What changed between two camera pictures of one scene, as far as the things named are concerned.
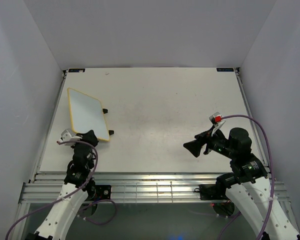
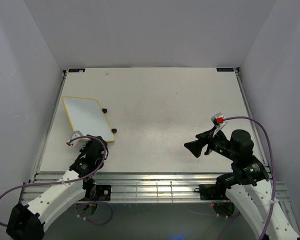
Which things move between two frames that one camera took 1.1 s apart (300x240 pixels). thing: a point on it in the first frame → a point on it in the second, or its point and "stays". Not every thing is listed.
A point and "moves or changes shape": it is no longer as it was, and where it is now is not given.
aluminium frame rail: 137,188 stays
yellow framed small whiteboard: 87,114 moves or changes shape
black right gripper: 194,146 stays
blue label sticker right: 225,69 stays
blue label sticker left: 76,70 stays
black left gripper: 90,137 → 84,149
